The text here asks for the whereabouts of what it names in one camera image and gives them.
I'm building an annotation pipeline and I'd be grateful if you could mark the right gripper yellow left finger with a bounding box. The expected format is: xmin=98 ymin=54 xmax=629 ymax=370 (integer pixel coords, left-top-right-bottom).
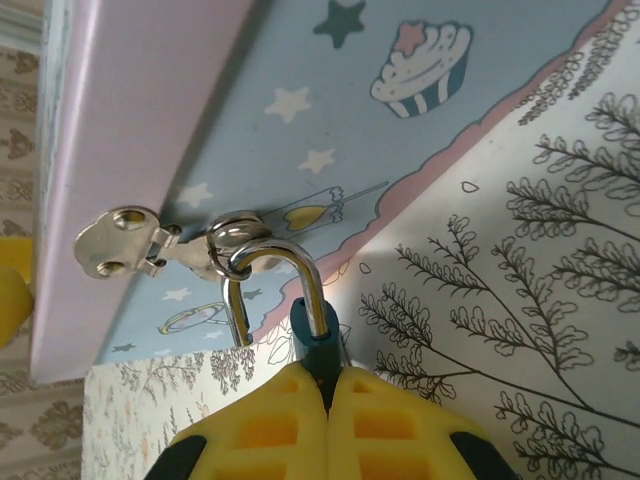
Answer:
xmin=149 ymin=362 xmax=332 ymax=480

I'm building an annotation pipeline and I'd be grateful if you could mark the cartoon bunny tin box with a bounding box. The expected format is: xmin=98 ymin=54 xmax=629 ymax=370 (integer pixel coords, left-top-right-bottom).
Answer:
xmin=29 ymin=0 xmax=619 ymax=381

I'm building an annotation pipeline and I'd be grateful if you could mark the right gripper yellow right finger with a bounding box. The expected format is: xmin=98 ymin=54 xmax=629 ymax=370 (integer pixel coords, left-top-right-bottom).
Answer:
xmin=327 ymin=364 xmax=521 ymax=480

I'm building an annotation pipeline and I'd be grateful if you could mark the silver hasp latch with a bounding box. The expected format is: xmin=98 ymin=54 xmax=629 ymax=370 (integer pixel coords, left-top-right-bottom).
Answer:
xmin=73 ymin=205 xmax=274 ymax=281

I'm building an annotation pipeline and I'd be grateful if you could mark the teal padlock with silver shackle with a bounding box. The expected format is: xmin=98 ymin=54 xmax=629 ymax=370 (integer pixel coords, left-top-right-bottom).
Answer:
xmin=219 ymin=238 xmax=351 ymax=419

